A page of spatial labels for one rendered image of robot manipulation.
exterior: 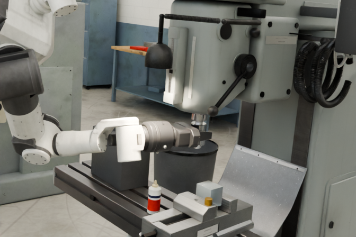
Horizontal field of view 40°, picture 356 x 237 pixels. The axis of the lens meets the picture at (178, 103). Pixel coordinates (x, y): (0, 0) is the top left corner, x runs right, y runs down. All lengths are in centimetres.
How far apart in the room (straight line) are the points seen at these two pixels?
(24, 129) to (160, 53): 41
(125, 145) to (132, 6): 747
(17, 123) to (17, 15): 27
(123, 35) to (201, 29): 763
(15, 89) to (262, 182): 94
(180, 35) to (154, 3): 694
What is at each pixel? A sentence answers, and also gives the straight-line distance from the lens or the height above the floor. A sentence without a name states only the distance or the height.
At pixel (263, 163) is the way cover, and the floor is 108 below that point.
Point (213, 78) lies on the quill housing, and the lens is 134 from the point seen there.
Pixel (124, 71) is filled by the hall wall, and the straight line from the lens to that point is 894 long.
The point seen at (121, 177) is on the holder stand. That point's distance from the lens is 175.
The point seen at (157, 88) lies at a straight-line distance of 763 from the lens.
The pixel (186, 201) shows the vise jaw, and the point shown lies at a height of 105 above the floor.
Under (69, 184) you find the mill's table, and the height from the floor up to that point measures 91.
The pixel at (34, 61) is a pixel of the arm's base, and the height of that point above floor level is 145.
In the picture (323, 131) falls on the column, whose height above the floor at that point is 124.
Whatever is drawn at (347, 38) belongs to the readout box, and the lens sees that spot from 140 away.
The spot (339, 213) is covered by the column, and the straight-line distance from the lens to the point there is 188.
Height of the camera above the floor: 162
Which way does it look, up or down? 12 degrees down
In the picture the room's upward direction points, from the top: 4 degrees clockwise
